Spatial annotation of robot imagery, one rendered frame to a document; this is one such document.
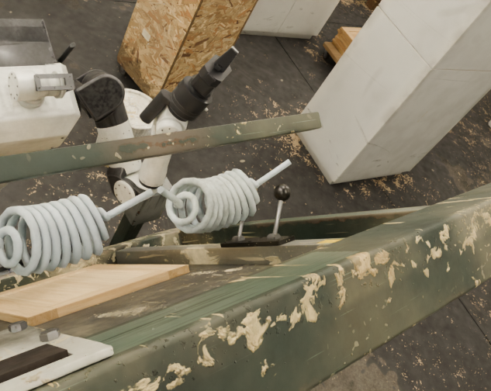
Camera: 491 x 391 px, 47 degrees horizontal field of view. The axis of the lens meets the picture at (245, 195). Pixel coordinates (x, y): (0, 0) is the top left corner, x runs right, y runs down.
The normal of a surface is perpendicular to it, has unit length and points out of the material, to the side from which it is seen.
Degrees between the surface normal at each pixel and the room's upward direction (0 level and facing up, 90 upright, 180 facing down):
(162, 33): 90
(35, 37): 23
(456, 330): 0
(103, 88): 54
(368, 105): 90
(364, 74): 90
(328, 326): 33
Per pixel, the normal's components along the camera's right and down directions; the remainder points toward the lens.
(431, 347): 0.43, -0.60
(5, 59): 0.60, -0.25
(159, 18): -0.65, 0.31
